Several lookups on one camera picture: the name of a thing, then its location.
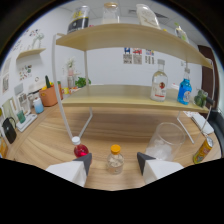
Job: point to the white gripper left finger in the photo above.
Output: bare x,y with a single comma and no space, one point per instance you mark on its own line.
70,170

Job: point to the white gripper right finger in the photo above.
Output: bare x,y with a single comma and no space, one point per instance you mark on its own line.
156,170

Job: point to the small red liquid bottle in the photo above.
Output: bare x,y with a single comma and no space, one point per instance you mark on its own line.
80,150

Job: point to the yellow drink can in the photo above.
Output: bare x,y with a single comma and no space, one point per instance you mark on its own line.
202,151

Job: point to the clear bottle green cap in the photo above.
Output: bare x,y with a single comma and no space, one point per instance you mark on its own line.
181,34

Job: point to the clear glass with ice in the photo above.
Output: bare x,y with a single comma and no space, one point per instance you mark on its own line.
165,145

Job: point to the white tray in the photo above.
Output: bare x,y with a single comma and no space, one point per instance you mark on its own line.
26,122

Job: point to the black kettle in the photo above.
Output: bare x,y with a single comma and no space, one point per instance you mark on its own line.
9,131

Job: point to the orange plant pot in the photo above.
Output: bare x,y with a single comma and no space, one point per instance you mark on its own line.
49,96

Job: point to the blue liquid bottle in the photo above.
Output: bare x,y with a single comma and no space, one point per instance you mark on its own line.
184,91

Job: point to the clear bottle red label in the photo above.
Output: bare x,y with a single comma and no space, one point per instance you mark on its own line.
159,86

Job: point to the lime jar with cork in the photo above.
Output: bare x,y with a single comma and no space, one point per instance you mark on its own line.
201,98

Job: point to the green leafy plant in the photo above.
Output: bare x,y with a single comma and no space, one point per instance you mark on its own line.
82,82

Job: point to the brown door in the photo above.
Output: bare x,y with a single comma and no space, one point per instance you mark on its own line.
208,56

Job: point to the two-tier wooden shelf rack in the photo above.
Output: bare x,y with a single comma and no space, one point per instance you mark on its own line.
133,36

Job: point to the tall black yellow can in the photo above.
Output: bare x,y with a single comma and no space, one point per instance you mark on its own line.
79,20

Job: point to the glass jar cork lid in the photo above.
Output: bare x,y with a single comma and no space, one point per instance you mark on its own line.
110,14

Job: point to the multicolour wall poster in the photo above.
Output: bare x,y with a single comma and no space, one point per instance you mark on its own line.
149,56

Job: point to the red wall poster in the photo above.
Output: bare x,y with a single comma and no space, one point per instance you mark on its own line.
137,56

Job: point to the blue wall poster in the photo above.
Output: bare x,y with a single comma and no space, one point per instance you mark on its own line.
127,55

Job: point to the wooden wall shelf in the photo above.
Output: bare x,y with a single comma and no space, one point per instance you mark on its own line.
30,52

